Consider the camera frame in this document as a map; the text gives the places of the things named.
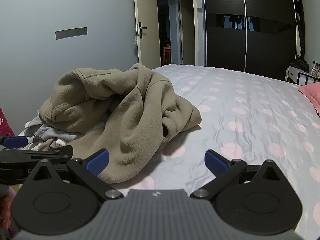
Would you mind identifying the cream door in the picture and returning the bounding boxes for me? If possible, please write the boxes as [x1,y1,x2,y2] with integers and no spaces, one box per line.
[133,0,162,69]

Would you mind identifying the beige fleece jacket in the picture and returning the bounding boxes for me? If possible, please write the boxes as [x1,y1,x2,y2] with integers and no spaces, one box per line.
[38,63,202,184]

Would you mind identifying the red cloth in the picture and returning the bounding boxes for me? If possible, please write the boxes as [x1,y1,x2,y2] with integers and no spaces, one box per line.
[0,107,15,137]

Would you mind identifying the orange chair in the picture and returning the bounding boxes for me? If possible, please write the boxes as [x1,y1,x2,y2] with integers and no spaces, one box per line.
[162,46,172,65]

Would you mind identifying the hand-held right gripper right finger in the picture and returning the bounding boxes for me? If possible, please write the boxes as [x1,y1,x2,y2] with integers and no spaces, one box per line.
[190,149,294,202]

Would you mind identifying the pink pillow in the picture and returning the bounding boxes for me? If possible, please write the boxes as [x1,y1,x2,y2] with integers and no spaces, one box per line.
[299,82,320,117]

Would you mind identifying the dark sliding wardrobe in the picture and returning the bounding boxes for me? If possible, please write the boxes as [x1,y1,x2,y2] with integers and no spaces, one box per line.
[201,0,300,82]

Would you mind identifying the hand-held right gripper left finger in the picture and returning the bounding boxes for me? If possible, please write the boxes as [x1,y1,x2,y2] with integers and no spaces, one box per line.
[22,149,124,200]

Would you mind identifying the polka dot bed sheet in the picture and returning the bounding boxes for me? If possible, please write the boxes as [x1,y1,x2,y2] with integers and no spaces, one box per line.
[110,64,320,240]

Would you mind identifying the grey wall plate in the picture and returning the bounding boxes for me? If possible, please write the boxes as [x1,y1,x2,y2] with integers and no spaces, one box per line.
[55,26,88,40]

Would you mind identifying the hanging dark clothes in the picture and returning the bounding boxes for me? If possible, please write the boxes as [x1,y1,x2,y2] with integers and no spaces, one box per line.
[290,0,307,57]

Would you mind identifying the metal door handle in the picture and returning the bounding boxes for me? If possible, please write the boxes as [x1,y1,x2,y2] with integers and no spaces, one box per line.
[136,23,148,39]

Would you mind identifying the pile of white clothes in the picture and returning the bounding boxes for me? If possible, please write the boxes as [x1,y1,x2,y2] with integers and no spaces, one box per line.
[24,121,83,153]

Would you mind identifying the white nightstand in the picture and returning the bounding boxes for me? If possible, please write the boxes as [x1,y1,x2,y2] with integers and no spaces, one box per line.
[286,66,320,84]

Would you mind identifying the black bag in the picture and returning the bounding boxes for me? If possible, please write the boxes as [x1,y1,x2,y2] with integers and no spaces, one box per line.
[289,59,310,72]

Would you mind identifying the person's left hand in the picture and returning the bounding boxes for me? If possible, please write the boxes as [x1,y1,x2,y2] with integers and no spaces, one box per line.
[0,192,13,232]

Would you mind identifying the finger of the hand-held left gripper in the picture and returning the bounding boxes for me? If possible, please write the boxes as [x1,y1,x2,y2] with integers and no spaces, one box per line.
[0,145,74,167]
[0,135,28,149]

